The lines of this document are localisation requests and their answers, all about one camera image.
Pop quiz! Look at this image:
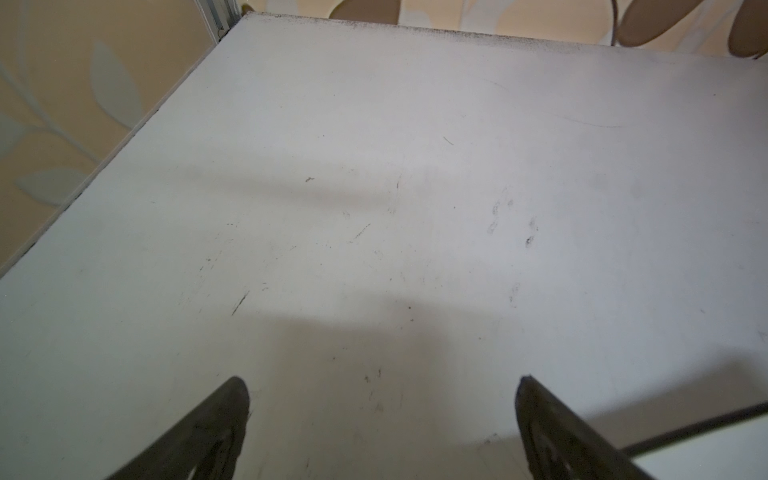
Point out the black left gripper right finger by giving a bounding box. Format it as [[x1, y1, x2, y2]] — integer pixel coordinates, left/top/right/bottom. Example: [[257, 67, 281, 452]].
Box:
[[515, 376, 650, 480]]

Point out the white tray black rim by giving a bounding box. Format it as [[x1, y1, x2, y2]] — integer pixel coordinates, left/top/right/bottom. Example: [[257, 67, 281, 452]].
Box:
[[623, 403, 767, 479]]

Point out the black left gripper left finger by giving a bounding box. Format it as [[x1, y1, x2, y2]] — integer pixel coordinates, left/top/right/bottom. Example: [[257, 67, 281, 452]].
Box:
[[110, 376, 250, 479]]

